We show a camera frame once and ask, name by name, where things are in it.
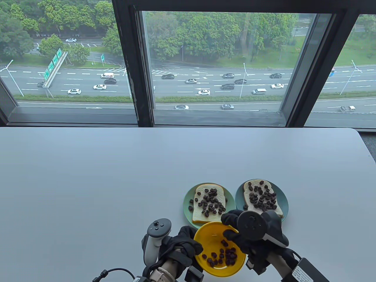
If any person's left hand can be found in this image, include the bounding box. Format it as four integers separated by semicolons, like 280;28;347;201
159;226;204;276

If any person's right hand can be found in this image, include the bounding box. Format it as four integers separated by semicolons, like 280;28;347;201
221;209;298;275

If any yellow bowl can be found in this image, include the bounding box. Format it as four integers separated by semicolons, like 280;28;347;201
194;221;246;277

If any white toast slice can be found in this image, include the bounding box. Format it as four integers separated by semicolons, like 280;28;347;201
192;183;227;224
243;179;284;218

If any person's left forearm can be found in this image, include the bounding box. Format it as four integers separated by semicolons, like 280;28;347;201
157;258;179;282

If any person's right forearm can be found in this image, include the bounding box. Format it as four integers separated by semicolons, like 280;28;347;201
269;253;294;278

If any pink band wristwatch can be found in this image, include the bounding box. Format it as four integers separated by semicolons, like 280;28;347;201
150;267;174;282

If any light green plate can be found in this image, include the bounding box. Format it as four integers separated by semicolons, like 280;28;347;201
183;183;236;228

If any blue plate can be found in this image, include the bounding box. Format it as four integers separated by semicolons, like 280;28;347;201
235;179;289;222

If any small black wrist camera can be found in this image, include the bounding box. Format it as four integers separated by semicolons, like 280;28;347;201
184;266;204;282
246;253;269;275

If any black cable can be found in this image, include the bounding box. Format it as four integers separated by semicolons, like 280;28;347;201
93;268;135;282

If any black window frame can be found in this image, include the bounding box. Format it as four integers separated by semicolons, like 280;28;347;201
0;0;376;130

